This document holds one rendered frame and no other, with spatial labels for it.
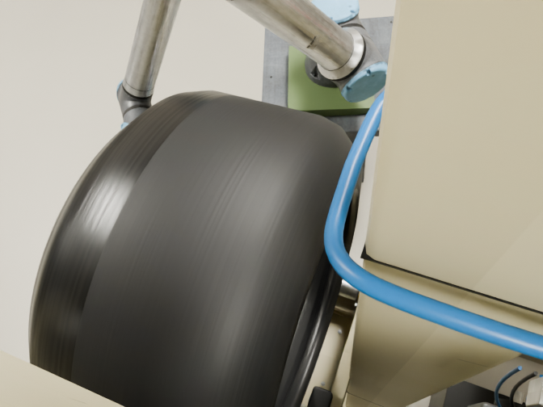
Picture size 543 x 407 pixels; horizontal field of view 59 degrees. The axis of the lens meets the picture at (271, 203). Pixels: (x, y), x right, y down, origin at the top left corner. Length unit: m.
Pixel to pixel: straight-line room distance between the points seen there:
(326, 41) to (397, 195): 1.09
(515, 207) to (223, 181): 0.37
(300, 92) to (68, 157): 1.40
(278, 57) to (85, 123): 1.27
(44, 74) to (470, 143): 2.97
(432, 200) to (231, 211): 0.32
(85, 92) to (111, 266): 2.37
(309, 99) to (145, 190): 1.16
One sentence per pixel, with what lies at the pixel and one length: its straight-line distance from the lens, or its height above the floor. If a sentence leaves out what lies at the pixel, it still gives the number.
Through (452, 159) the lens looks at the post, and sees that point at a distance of 0.18.
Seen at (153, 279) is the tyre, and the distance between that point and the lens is 0.51.
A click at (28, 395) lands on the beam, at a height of 1.75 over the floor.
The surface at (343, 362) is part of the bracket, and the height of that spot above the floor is 0.95.
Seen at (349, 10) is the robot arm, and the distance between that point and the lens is 1.52.
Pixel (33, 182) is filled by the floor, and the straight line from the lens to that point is 2.67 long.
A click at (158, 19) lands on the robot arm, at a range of 1.28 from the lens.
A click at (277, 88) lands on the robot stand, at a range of 1.74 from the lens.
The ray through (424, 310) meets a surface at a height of 1.68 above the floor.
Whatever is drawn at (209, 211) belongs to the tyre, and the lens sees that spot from 0.51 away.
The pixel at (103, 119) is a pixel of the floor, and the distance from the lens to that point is 2.70.
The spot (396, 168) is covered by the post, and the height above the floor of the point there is 1.77.
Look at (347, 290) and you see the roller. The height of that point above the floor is 0.92.
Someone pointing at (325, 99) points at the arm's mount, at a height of 0.64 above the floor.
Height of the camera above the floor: 1.94
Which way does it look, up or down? 63 degrees down
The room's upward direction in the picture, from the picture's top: 17 degrees counter-clockwise
